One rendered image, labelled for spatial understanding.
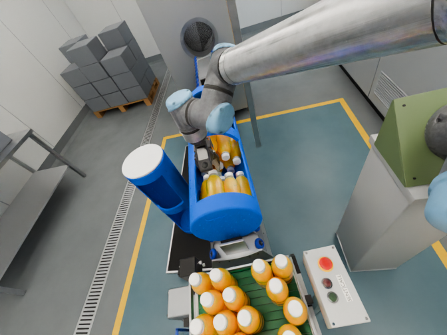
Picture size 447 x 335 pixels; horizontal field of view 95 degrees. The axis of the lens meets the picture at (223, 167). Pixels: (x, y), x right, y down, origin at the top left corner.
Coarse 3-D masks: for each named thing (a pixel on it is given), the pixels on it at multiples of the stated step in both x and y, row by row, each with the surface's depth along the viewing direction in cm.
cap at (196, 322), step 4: (192, 320) 62; (196, 320) 62; (200, 320) 62; (192, 324) 61; (196, 324) 61; (200, 324) 61; (192, 328) 61; (196, 328) 61; (200, 328) 60; (192, 332) 60; (196, 332) 60; (200, 332) 61
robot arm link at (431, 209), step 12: (444, 168) 15; (432, 180) 16; (444, 180) 14; (432, 192) 15; (444, 192) 14; (432, 204) 15; (444, 204) 14; (432, 216) 15; (444, 216) 14; (444, 228) 14
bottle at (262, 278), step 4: (264, 260) 72; (252, 264) 71; (268, 264) 71; (252, 268) 70; (268, 268) 69; (252, 272) 70; (256, 272) 67; (264, 272) 68; (268, 272) 69; (272, 272) 74; (256, 276) 69; (260, 276) 68; (264, 276) 68; (268, 276) 69; (272, 276) 74; (256, 280) 72; (260, 280) 69; (264, 280) 69; (260, 284) 76; (264, 284) 74
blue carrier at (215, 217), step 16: (240, 144) 99; (192, 160) 92; (192, 176) 86; (224, 176) 113; (192, 192) 82; (192, 208) 77; (208, 208) 71; (224, 208) 70; (240, 208) 71; (256, 208) 75; (192, 224) 75; (208, 224) 76; (224, 224) 78; (240, 224) 80; (256, 224) 82; (208, 240) 88
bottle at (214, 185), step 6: (210, 174) 86; (216, 174) 87; (210, 180) 82; (216, 180) 82; (210, 186) 81; (216, 186) 80; (222, 186) 82; (210, 192) 79; (216, 192) 78; (222, 192) 79
